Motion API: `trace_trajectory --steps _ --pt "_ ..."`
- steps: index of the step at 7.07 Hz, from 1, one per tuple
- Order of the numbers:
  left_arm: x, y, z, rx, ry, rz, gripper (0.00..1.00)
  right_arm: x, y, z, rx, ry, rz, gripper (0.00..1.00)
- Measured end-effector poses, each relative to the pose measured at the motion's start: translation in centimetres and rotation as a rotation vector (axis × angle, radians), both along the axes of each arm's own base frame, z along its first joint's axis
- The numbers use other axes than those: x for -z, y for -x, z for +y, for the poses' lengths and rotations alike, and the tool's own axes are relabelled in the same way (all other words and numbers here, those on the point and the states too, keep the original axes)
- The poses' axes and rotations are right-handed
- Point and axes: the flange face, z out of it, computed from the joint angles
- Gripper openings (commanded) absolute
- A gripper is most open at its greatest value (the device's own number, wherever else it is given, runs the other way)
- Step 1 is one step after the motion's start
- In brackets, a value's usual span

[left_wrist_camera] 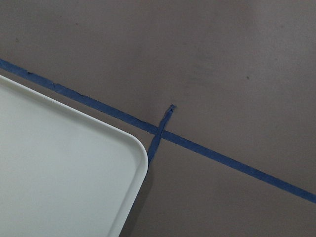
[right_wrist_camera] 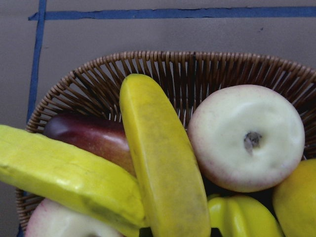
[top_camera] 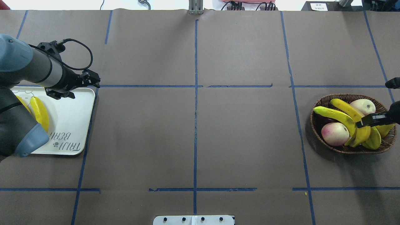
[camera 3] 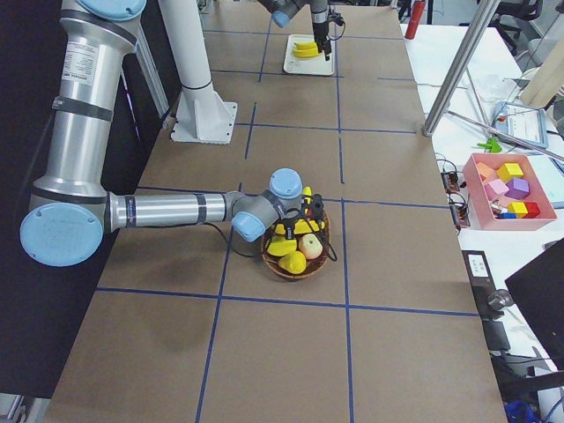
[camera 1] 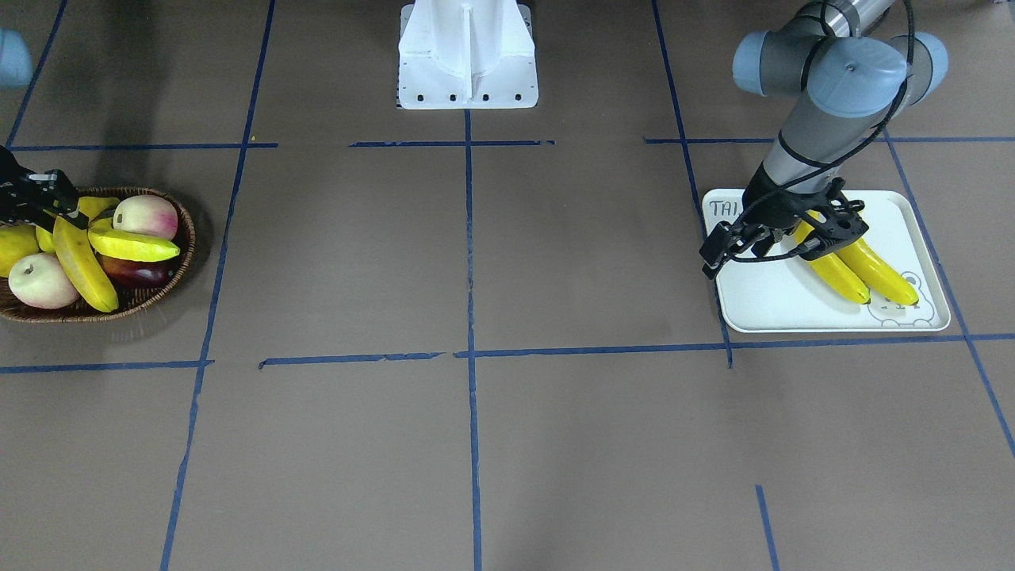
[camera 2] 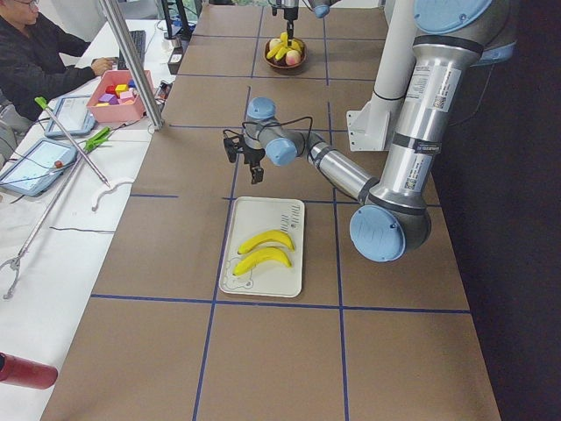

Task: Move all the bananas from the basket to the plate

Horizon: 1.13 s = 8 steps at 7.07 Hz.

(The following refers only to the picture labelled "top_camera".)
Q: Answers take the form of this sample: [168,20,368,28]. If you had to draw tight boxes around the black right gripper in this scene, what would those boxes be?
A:
[356,101,400,128]

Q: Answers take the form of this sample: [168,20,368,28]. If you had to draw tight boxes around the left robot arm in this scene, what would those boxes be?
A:
[0,34,101,160]

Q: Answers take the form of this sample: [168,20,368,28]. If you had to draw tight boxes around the yellow pear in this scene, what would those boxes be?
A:
[375,124,395,139]

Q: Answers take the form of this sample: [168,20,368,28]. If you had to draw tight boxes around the brown wicker basket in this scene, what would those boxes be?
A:
[308,94,396,155]

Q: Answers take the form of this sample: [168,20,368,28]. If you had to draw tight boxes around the greenish yellow banana back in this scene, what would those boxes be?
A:
[313,106,356,146]

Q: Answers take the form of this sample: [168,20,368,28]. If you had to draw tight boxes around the white bear print tray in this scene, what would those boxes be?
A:
[12,86,95,155]

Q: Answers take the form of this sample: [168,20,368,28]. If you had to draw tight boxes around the yellow banana front short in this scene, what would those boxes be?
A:
[362,127,382,150]

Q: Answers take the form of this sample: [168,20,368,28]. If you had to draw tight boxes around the yellow banana top long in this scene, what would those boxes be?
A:
[30,97,50,132]

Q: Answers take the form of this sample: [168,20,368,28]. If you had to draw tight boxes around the pink peach rear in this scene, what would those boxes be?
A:
[350,99,376,116]

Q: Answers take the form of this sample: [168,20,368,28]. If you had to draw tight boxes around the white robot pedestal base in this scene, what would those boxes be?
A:
[153,215,236,225]

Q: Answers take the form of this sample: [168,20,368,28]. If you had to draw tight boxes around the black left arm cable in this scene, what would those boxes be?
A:
[28,38,93,71]

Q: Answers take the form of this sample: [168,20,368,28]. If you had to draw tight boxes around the pink peach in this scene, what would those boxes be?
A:
[350,99,376,116]
[321,122,350,147]

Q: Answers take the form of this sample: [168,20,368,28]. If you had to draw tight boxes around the pink peach front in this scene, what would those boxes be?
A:
[321,122,350,147]

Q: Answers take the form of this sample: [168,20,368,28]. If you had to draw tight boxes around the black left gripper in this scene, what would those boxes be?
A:
[45,67,101,100]

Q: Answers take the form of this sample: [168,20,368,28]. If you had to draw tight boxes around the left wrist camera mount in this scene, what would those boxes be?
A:
[37,40,66,60]

